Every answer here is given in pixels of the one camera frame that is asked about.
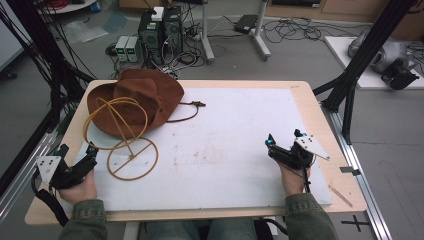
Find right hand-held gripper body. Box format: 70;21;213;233
267;134;331;171

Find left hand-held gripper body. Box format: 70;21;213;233
35;155;98;191

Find yellow wire hat stand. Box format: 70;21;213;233
82;96;160;182

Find brown cowboy hat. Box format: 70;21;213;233
87;68;207;138

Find person's left hand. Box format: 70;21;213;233
58;168;98;205

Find person's right hand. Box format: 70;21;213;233
278;162;313;197

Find white foam mat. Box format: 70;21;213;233
71;87;334;212

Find thin wooden stick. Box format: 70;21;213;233
327;184;354;209

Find white floor board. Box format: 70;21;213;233
324;35;424;91

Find white desk leg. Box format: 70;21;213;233
251;0;272;63
199;0;216;65

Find grey power supply unit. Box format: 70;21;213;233
114;35;130;63
125;35;142;64

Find person's legs in jeans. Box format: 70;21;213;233
144;219;258;240

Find black device on board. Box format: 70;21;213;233
380;59;421;91

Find flat black box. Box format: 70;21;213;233
233;13;260;35

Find grey rounded shell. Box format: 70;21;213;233
347;27;418;75

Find clear plastic sheet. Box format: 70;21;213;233
62;19;110;45

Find round white table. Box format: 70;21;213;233
37;0;98;15

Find small white box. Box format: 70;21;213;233
150;6;165;23

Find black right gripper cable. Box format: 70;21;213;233
300;159;313;195

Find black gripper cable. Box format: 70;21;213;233
30;167;70;228
300;159;313;195

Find aluminium rail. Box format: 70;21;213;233
0;109;78;222
320;102;394;240

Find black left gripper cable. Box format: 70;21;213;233
30;167;70;228

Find small metal bracket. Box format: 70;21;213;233
339;165;362;177

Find tangle of black floor cables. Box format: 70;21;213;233
262;16;355;45

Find black frame post with cables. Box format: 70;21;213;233
0;0;95;198

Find black metal frame post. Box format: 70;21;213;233
312;0;418;145

